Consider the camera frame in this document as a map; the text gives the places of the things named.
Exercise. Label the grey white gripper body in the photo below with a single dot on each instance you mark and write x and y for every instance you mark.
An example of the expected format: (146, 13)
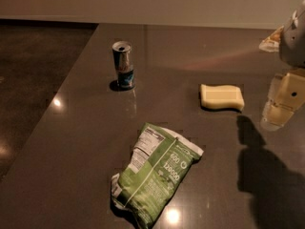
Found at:
(294, 43)

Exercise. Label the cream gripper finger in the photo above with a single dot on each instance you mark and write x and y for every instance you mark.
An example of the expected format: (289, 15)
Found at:
(272, 42)
(286, 95)

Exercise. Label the green jalapeno chip bag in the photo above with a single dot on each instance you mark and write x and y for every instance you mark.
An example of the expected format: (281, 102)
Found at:
(160, 160)

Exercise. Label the yellow sponge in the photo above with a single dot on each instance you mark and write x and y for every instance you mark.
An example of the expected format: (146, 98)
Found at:
(221, 97)

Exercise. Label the silver blue drink can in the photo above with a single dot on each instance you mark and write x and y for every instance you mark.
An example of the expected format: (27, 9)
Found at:
(122, 57)

